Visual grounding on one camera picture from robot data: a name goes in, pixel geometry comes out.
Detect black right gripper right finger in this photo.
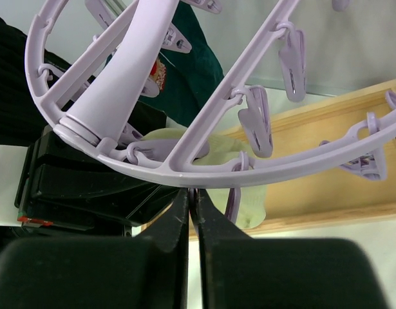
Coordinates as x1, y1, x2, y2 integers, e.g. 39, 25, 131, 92
193, 189, 386, 308

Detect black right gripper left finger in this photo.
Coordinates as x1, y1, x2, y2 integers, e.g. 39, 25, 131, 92
0, 189, 189, 308

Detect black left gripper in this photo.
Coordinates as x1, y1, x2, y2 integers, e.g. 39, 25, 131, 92
14, 128, 178, 236

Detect cream sock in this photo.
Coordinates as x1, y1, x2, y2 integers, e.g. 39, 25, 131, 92
141, 127, 269, 230

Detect purple round clip hanger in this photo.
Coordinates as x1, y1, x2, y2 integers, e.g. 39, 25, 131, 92
24, 1, 396, 191

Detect green christmas sock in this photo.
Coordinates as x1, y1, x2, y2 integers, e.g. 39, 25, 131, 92
128, 2, 223, 135

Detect black shorts on hanger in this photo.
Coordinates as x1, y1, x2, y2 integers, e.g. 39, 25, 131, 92
0, 12, 168, 145

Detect wooden rack base tray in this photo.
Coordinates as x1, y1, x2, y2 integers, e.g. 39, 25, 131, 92
238, 80, 396, 234

